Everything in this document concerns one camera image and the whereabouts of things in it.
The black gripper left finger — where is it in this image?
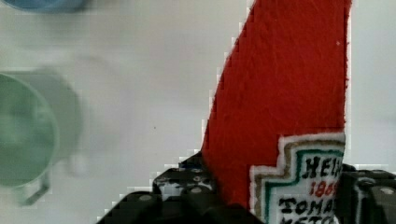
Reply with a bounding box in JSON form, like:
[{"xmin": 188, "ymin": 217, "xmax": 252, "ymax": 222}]
[{"xmin": 151, "ymin": 152, "xmax": 219, "ymax": 203}]

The red felt ketchup bottle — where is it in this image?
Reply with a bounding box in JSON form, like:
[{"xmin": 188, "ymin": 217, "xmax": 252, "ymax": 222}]
[{"xmin": 202, "ymin": 0, "xmax": 352, "ymax": 224}]

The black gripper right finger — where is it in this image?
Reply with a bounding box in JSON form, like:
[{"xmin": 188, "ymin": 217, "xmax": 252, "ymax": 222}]
[{"xmin": 335, "ymin": 164, "xmax": 396, "ymax": 224}]

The green mug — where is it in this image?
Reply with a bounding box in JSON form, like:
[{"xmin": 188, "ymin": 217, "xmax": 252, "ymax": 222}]
[{"xmin": 0, "ymin": 69, "xmax": 84, "ymax": 207}]

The blue cup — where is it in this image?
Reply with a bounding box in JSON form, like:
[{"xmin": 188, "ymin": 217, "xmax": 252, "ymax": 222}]
[{"xmin": 1, "ymin": 0, "xmax": 89, "ymax": 13}]

